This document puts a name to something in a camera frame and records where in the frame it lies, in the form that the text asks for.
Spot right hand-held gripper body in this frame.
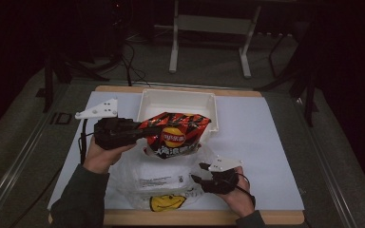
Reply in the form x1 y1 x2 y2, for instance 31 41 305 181
202 154 243 196

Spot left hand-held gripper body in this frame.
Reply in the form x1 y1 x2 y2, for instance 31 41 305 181
74 97 140 151

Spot orange black chip packet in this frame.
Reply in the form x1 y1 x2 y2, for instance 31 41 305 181
138 111 213 161

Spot white plastic bin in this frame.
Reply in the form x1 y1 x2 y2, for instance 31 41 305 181
137 88 220 143

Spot clear plastic bag with smiley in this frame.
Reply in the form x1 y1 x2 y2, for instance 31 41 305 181
108 138 219 213

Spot person's right hand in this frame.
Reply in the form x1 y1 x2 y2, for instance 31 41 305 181
216 165 257 219

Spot person's left hand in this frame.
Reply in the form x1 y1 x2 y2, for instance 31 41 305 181
82 135 138 175

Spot white flat packet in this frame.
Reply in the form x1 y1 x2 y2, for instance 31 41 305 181
133 161 193 195

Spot white table cover sheet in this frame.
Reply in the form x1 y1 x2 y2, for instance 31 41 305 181
47 90 305 212

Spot black tripod stand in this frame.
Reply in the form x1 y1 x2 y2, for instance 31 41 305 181
36 0 111 114

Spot black metal stand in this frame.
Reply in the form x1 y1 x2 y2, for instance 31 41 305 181
254 18 320 128

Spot white metal stand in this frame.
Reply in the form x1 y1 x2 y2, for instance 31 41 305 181
153 0 262 80

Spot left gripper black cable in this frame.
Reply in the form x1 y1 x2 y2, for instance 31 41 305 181
78 118 97 166

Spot black floor cable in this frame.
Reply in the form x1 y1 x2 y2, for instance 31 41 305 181
119 40 152 87

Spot metal floor rail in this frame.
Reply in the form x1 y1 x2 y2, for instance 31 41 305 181
293 94 360 228
0 94 65 228

